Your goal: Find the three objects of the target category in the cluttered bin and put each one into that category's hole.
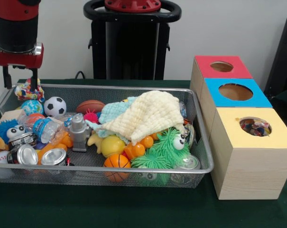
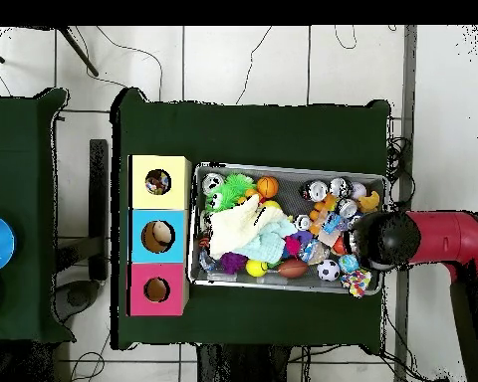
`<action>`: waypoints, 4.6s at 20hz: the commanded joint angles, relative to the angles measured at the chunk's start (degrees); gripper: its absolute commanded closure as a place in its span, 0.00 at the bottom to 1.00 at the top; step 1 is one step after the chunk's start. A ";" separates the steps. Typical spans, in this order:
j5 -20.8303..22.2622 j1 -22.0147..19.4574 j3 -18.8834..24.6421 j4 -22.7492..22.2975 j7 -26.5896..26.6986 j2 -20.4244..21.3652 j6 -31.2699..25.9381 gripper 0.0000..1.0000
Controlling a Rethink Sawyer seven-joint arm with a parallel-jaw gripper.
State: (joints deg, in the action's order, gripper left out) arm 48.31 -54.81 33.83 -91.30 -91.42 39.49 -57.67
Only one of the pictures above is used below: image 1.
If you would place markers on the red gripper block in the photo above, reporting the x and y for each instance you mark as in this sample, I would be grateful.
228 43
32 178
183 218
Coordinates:
17 59

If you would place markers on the knotted polka dot cloth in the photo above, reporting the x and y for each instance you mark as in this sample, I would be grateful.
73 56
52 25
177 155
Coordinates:
24 92

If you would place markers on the cream yellow cloth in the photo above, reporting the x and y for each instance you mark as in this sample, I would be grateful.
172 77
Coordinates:
150 111

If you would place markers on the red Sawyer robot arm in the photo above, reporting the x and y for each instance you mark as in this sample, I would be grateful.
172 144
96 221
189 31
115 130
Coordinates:
15 28

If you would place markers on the silver mesh bin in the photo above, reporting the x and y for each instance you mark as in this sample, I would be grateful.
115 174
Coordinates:
39 178

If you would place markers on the wooden three-hole box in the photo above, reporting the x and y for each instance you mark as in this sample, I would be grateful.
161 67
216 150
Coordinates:
247 171

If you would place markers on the blue globe ball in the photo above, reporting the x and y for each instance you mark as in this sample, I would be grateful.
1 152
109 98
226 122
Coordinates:
31 107

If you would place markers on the black white soccer ball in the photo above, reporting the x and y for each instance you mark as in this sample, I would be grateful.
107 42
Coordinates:
55 106

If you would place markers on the large blue spiky puffer toy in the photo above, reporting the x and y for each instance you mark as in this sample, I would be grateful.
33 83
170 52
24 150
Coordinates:
1 126

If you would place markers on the brown toy football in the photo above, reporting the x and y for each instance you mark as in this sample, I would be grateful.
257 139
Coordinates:
91 107

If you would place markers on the silver toy robot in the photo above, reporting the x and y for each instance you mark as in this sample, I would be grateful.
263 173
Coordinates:
79 133

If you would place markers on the light blue cloth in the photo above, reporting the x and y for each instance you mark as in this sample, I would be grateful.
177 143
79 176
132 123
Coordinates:
112 109

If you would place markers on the orange toy basketball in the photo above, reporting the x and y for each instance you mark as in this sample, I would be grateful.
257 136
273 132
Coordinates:
117 162

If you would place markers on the orange plastic toy brick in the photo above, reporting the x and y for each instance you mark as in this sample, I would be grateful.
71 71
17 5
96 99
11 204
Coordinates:
136 148

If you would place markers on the green spiky puffer toy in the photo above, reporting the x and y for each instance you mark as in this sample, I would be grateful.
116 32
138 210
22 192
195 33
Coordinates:
162 152

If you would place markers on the black standing panel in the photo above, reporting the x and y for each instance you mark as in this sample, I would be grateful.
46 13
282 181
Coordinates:
283 52

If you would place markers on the robot pedestal with red flange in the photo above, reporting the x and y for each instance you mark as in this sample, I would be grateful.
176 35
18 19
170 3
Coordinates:
133 47

